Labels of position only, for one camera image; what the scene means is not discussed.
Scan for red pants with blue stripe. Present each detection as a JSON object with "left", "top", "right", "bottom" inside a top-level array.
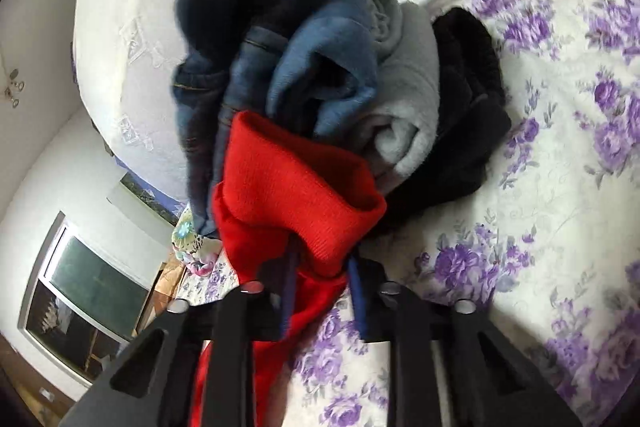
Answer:
[{"left": 187, "top": 109, "right": 388, "bottom": 427}]

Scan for ceiling lamp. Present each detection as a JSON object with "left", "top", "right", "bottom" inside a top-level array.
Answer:
[{"left": 2, "top": 67, "right": 27, "bottom": 108}]

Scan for dark navy pants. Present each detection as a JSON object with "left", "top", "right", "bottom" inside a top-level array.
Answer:
[{"left": 175, "top": 0, "right": 288, "bottom": 75}]

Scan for purple floral bedsheet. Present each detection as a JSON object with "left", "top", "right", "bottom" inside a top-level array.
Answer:
[{"left": 177, "top": 0, "right": 640, "bottom": 427}]

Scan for black pants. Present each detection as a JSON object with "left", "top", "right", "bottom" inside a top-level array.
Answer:
[{"left": 365, "top": 7, "right": 513, "bottom": 239}]

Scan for wall picture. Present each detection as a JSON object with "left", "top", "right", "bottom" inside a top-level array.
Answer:
[{"left": 119, "top": 171, "right": 187, "bottom": 229}]

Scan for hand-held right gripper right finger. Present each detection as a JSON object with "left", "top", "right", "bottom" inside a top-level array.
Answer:
[{"left": 347, "top": 256, "right": 583, "bottom": 427}]

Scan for floral pink teal pillow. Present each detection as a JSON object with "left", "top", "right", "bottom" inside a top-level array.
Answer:
[{"left": 171, "top": 206, "right": 224, "bottom": 279}]

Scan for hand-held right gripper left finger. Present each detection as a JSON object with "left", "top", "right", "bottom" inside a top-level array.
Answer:
[{"left": 57, "top": 252, "right": 301, "bottom": 427}]

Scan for window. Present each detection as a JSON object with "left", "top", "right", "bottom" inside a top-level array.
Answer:
[{"left": 17, "top": 211, "right": 157, "bottom": 389}]

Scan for blue denim jeans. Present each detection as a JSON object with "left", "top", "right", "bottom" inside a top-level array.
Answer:
[{"left": 172, "top": 0, "right": 379, "bottom": 233}]

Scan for grey pants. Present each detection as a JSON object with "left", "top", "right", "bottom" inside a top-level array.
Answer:
[{"left": 361, "top": 0, "right": 442, "bottom": 182}]

